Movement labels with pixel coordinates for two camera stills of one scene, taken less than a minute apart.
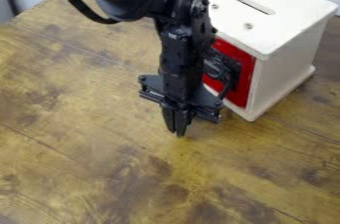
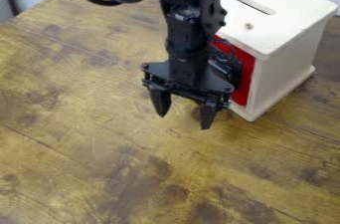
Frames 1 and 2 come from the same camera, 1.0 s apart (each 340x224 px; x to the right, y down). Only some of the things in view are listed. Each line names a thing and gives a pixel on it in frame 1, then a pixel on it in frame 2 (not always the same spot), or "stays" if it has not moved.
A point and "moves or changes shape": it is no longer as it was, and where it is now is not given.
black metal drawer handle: [220, 65] moves or changes shape
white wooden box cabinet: [269, 26] stays
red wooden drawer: [217, 84] stays
